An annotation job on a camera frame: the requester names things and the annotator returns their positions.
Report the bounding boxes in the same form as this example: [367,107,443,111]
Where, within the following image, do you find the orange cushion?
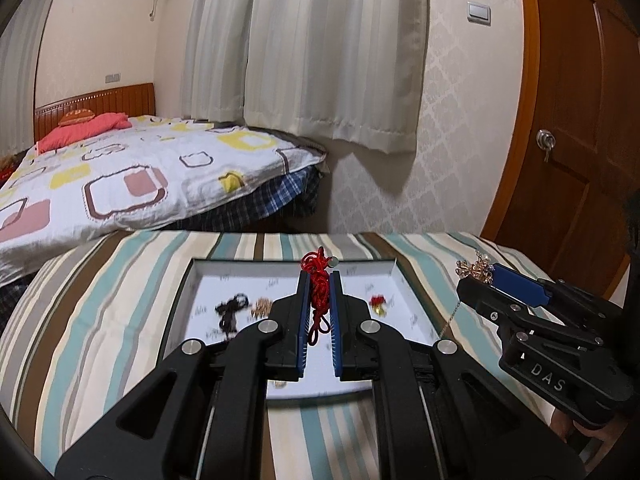
[57,107,96,127]

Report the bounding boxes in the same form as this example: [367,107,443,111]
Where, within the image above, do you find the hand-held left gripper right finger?
[330,270,586,480]

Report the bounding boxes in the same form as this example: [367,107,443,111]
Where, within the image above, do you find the red knotted cord necklace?
[300,246,334,346]

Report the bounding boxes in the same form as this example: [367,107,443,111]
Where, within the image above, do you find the grey striped curtain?
[0,0,62,159]

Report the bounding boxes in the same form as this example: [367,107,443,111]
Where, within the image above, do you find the person's right hand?
[550,407,617,442]

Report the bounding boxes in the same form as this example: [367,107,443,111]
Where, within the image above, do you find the rose gold pendant necklace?
[440,250,497,341]

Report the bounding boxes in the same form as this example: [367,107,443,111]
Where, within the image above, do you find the narrow cream curtain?
[182,0,261,124]

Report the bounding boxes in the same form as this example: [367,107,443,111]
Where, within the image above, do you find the red pillow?
[37,112,133,154]

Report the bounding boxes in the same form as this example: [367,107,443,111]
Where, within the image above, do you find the bed with patterned quilt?
[0,114,328,286]

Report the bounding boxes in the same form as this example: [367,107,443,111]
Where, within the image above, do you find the wall light switch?
[466,1,493,26]

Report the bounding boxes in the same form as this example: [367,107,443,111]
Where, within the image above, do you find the metal door knob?
[536,129,556,163]

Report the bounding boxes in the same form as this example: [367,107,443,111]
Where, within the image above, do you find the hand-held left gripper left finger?
[55,270,308,480]

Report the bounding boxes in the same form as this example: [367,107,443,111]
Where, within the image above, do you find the dark checkered cloth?
[0,280,39,334]

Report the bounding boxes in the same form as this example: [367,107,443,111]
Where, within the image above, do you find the brown wooden door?
[525,0,640,302]

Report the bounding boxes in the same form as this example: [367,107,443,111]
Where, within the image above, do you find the orange wooden door frame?
[480,0,557,257]

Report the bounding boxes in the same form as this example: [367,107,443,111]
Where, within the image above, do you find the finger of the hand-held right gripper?
[456,277,532,322]
[487,262,557,309]

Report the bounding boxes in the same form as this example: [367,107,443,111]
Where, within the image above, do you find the white-lined jewelry box tray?
[159,257,443,401]

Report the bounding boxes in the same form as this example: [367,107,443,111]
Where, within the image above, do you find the wide cream curtain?
[242,0,431,155]

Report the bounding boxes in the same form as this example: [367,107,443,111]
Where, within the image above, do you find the blue plaid sheet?
[170,165,331,234]

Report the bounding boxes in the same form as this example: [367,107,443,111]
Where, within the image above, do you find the wooden headboard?
[34,82,157,142]

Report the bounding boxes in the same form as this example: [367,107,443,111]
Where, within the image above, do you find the black ribbon choker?
[214,292,251,339]

